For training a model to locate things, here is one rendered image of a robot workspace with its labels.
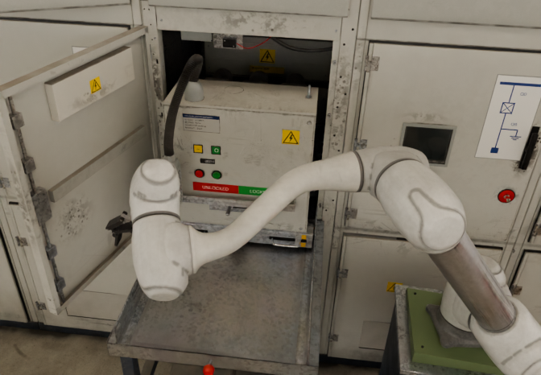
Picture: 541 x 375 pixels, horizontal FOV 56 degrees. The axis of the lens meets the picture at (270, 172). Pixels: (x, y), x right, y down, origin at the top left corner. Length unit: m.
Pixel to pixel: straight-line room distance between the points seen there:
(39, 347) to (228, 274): 1.33
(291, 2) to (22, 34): 0.92
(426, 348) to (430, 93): 0.81
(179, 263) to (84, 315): 1.68
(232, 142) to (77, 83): 0.50
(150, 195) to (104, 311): 1.59
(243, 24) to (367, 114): 0.51
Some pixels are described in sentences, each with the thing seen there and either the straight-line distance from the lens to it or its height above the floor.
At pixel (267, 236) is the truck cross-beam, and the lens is 1.84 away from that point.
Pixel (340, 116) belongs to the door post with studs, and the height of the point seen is 1.31.
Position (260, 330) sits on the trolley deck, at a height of 0.85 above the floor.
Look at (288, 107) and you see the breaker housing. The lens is 1.62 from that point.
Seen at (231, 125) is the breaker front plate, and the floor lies 1.33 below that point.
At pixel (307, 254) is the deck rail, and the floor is 0.85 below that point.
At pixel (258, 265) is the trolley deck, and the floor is 0.85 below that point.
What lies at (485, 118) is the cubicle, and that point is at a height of 1.35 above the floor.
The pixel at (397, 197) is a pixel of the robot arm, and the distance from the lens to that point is 1.09.
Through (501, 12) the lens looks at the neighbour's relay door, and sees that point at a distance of 1.71.
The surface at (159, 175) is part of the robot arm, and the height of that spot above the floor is 1.50.
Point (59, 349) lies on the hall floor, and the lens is 2.80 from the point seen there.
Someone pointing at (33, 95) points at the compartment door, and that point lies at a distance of 1.47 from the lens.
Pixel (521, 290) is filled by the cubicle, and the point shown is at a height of 0.60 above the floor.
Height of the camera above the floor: 2.07
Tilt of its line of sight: 32 degrees down
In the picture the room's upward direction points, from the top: 2 degrees clockwise
